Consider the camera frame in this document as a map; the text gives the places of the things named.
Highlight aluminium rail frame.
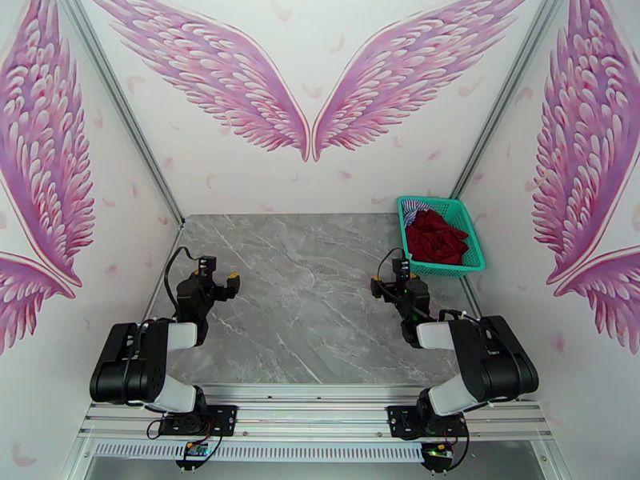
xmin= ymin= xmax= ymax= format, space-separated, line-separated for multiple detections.
xmin=77 ymin=384 xmax=556 ymax=442

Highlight red black power wires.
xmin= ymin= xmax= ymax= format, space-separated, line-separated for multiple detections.
xmin=146 ymin=417 xmax=223 ymax=452
xmin=447 ymin=433 xmax=471 ymax=469

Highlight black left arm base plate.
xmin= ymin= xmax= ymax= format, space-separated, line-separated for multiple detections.
xmin=158 ymin=404 xmax=238 ymax=437

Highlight aluminium corner post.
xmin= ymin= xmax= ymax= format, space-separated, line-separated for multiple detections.
xmin=55 ymin=0 xmax=186 ymax=227
xmin=449 ymin=0 xmax=574 ymax=201

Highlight blue white striped tank top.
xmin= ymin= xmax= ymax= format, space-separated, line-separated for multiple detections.
xmin=402 ymin=198 xmax=437 ymax=230

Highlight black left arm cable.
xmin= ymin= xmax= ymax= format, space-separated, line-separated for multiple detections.
xmin=163 ymin=246 xmax=201 ymax=317

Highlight white perforated cable tray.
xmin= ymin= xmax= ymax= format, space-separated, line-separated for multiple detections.
xmin=94 ymin=442 xmax=425 ymax=463

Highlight red garment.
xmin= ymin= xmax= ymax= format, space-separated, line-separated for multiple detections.
xmin=405 ymin=209 xmax=470 ymax=267

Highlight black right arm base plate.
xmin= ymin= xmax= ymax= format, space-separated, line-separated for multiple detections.
xmin=387 ymin=405 xmax=470 ymax=440

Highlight teal plastic basket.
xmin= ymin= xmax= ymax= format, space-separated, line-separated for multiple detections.
xmin=397 ymin=195 xmax=487 ymax=278

